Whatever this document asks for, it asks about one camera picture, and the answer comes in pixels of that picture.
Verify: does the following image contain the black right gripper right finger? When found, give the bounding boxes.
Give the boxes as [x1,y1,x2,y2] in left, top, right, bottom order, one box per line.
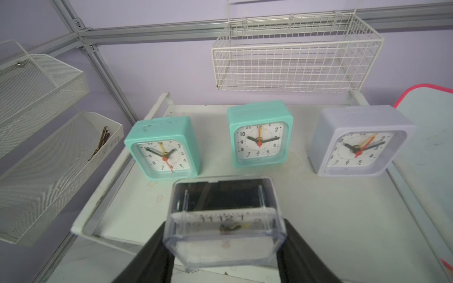
[277,219,342,283]

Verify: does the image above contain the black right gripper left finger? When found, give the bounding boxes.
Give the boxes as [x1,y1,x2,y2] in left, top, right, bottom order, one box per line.
[113,222,175,283]

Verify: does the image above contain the small clear grey box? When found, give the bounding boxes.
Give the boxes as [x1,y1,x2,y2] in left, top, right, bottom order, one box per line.
[163,175,287,268]

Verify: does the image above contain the mint square alarm clock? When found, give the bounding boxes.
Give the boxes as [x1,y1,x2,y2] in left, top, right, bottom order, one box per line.
[125,116,201,181]
[227,100,294,168]

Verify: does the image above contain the small white box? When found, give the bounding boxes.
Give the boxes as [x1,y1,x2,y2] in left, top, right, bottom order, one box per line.
[308,105,416,177]

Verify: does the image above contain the white two-tier shelf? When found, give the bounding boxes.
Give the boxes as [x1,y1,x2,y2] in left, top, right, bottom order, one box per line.
[71,93,449,283]

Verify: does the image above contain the white mesh lower bin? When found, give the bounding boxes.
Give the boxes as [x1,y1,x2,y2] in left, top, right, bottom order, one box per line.
[1,112,123,246]

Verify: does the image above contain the white mesh bin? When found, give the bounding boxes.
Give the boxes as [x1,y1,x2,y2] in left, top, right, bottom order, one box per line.
[1,112,123,246]
[1,40,90,156]

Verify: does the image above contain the pink-rimmed whiteboard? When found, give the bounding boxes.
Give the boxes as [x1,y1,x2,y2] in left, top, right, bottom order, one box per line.
[394,84,453,275]

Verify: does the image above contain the white mesh upper bin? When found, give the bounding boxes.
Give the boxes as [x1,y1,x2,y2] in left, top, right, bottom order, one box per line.
[1,40,90,156]

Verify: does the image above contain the white wire wall basket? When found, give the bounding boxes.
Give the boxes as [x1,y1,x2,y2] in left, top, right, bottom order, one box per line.
[211,11,384,93]

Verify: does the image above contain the aluminium frame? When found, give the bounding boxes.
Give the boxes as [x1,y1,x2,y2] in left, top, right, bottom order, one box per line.
[28,0,453,283]

